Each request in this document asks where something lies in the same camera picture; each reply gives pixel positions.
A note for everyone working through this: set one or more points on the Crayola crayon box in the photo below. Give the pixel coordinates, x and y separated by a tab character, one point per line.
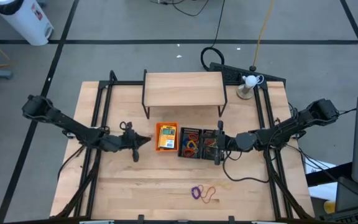
166	137

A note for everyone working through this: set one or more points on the black rig frame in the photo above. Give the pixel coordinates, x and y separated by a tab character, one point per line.
123	83

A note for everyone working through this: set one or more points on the white globe lamp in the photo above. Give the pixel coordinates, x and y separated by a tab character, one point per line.
250	81

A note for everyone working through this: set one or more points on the red rubber band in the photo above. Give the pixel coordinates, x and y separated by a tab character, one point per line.
215	190
207	140

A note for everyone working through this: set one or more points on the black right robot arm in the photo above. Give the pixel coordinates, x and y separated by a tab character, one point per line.
291	126

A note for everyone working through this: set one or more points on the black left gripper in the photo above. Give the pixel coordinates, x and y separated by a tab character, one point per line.
129	141

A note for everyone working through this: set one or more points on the wooden riser shelf black legs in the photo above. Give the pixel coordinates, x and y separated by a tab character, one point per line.
183	88

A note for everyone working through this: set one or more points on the orange plastic basket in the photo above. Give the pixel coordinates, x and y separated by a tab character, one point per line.
157	137

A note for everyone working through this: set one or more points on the black table edge clamp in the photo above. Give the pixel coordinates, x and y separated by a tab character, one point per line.
232	218
140	217

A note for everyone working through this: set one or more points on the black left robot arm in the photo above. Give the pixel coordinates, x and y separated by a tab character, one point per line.
67	123

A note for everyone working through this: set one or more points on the black keyboard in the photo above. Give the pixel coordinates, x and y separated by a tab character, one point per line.
353	216

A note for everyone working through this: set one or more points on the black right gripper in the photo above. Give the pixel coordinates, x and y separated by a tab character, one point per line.
225	143

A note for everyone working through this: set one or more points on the white paper sheet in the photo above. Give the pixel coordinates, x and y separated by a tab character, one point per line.
322	193

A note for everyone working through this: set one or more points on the small yellow object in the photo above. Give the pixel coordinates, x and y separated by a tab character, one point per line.
329	207

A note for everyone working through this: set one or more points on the black plastic basket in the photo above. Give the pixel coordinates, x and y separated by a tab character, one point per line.
208	132
191	129

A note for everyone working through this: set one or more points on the white waste bin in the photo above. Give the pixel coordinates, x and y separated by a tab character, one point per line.
20	18

